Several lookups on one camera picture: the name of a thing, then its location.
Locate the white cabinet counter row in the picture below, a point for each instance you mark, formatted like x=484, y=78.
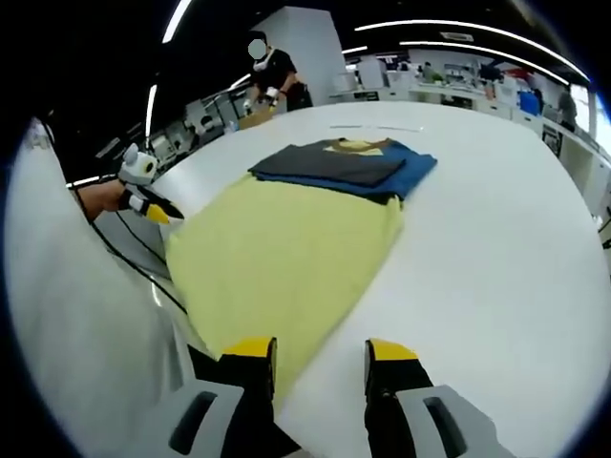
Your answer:
x=429, y=95

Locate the white square pillar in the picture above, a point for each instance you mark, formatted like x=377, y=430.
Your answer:
x=315, y=52

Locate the blue container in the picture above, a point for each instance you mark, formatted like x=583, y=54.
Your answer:
x=531, y=103

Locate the person's left hand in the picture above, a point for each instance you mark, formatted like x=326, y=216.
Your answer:
x=112, y=198

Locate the person's white printed shirt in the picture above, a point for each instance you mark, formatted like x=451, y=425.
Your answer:
x=71, y=310

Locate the ceiling light strip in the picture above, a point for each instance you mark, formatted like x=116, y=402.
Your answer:
x=429, y=22
x=429, y=44
x=175, y=21
x=355, y=50
x=88, y=180
x=151, y=110

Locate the brown garment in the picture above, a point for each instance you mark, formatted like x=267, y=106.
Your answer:
x=255, y=119

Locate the ceiling air vent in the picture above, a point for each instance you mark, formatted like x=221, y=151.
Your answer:
x=457, y=36

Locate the white side counter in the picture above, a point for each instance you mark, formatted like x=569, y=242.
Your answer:
x=582, y=157

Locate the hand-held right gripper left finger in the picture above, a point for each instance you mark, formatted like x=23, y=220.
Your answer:
x=248, y=377

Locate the yellow garment blue grey sleeves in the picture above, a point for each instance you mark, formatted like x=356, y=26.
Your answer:
x=277, y=257

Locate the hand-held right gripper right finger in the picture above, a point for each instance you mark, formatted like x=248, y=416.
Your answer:
x=396, y=377

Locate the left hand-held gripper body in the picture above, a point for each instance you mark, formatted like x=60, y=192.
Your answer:
x=136, y=167

